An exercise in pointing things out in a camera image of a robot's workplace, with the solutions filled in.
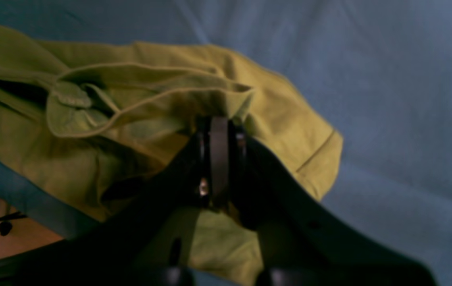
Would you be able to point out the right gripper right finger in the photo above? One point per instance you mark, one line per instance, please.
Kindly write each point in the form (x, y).
(302, 243)

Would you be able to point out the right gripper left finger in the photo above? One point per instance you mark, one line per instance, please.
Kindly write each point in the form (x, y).
(142, 245)

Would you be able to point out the olive green t-shirt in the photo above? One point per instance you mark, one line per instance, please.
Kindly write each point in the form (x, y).
(77, 117)

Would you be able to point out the blue table cloth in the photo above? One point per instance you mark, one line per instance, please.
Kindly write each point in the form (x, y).
(379, 70)

